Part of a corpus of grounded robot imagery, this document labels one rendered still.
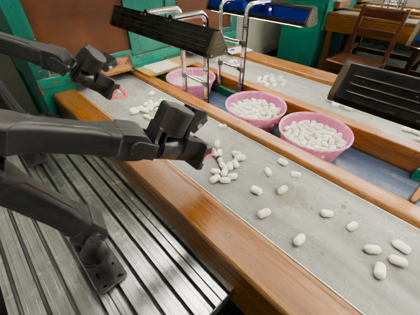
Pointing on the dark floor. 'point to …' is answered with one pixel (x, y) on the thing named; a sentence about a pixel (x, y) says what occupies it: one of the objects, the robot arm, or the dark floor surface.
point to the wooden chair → (335, 62)
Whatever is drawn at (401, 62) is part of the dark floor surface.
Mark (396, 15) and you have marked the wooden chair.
